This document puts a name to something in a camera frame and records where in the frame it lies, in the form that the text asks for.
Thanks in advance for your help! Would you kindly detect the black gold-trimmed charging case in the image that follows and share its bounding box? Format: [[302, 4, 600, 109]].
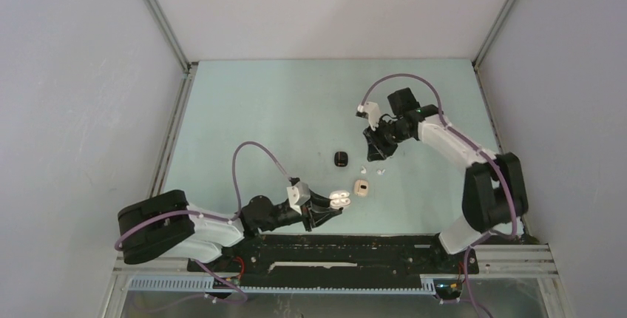
[[333, 151, 349, 168]]

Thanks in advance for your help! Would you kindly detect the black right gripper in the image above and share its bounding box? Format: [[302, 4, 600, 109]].
[[364, 118, 412, 162]]

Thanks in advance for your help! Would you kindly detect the white charging case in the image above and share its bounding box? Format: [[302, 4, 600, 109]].
[[328, 190, 351, 209]]

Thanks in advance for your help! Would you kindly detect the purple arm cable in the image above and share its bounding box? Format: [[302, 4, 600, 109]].
[[362, 72, 518, 318], [114, 141, 297, 252]]

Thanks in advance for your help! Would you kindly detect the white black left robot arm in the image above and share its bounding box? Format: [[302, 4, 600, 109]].
[[114, 189, 351, 271]]

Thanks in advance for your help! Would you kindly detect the pink charging case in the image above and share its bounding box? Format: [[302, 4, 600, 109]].
[[353, 179, 370, 197]]

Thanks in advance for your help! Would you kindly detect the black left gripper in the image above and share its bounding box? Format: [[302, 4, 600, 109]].
[[259, 187, 342, 231]]

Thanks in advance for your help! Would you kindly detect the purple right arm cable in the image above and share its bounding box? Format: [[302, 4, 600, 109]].
[[362, 72, 518, 318]]

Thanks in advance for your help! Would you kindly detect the grey slotted cable duct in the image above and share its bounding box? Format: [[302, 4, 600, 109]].
[[127, 275, 435, 295]]

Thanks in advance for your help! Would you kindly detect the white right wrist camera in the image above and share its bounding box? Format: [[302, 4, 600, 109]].
[[356, 101, 382, 131]]

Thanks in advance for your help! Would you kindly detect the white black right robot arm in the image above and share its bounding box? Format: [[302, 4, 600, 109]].
[[356, 88, 529, 272]]

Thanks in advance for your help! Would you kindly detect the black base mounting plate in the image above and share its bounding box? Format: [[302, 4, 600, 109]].
[[206, 234, 469, 288]]

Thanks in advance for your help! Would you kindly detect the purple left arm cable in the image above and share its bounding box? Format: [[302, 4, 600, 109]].
[[114, 141, 297, 252]]

